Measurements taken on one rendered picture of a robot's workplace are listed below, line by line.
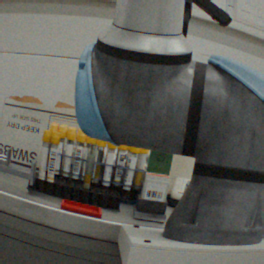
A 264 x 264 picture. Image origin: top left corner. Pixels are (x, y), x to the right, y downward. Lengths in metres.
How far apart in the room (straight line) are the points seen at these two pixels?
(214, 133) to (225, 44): 1.02
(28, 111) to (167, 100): 0.67
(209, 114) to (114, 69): 0.12
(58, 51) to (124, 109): 0.98
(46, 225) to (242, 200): 0.43
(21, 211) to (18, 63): 0.74
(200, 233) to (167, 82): 0.18
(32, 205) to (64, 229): 0.07
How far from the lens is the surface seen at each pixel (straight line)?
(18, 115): 1.48
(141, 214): 1.22
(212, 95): 0.84
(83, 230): 1.16
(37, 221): 1.16
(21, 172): 1.20
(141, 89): 0.84
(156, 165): 1.29
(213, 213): 0.83
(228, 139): 0.84
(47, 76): 1.82
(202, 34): 1.84
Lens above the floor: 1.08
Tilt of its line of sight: 3 degrees down
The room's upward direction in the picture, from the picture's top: 11 degrees clockwise
